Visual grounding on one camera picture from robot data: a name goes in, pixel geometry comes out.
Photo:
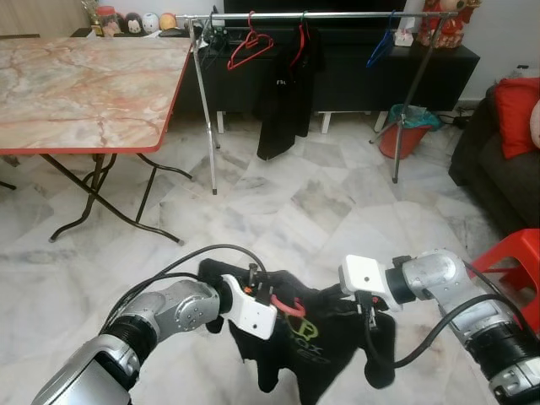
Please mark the light wooden cabinet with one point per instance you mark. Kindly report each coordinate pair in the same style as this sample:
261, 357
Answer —
42, 17

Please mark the red plastic stool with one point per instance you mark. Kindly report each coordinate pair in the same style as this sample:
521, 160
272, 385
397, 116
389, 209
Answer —
519, 245

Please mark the dark brown sofa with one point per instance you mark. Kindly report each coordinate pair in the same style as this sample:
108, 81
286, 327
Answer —
498, 186

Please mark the red gold statue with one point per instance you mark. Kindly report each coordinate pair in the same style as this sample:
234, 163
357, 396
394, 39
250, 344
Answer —
447, 29

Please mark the red hanger green hook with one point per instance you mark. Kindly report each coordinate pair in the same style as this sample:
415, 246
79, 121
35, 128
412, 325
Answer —
299, 51

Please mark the orange round plush toy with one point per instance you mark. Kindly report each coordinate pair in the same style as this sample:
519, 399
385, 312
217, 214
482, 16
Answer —
169, 21

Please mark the teal plastic bin bag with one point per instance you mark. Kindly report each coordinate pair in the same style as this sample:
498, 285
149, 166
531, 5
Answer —
418, 116

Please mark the orange plastic bucket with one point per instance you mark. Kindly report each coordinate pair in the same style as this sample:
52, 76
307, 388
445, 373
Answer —
396, 143

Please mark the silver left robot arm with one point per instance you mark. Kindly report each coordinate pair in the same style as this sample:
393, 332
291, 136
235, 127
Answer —
160, 312

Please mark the red cushion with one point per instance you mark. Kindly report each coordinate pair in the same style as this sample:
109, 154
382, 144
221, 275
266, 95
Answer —
516, 118

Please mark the black sweater small white logo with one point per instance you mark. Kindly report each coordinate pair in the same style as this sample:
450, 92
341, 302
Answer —
287, 101

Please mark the black sweater large green logo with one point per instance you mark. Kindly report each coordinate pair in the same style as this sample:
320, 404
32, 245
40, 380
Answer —
329, 363

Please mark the white tissue pack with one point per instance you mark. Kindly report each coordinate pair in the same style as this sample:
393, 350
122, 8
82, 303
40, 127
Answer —
405, 36

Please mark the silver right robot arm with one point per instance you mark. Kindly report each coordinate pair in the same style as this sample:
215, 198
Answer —
439, 274

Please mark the silver metal clothes rack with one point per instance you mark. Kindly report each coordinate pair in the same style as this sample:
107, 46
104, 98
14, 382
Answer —
337, 14

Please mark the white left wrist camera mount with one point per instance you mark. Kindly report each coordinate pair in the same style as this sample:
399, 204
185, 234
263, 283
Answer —
249, 316

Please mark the blue plastic hanger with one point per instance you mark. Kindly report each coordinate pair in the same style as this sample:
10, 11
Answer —
381, 49

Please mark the marble pattern folding table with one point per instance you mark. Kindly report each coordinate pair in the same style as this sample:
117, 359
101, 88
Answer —
84, 93

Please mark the white round plush toy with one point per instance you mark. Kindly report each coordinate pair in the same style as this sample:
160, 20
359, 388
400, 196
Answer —
150, 22

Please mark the gold blue trophy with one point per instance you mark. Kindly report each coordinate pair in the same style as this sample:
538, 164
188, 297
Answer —
89, 10

